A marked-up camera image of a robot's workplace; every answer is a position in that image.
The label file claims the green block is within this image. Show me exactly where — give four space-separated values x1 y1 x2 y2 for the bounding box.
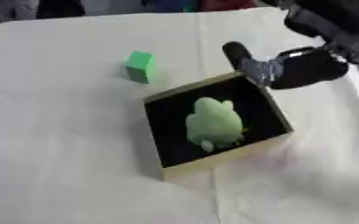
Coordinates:
123 50 158 85

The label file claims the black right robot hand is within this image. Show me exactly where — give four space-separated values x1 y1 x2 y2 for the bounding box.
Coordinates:
221 41 351 90

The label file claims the pale green soft toy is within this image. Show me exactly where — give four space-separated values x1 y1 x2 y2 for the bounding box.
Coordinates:
184 96 247 153

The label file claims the tan cardboard box black inside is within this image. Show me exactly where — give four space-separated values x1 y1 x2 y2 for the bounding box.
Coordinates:
143 70 296 182

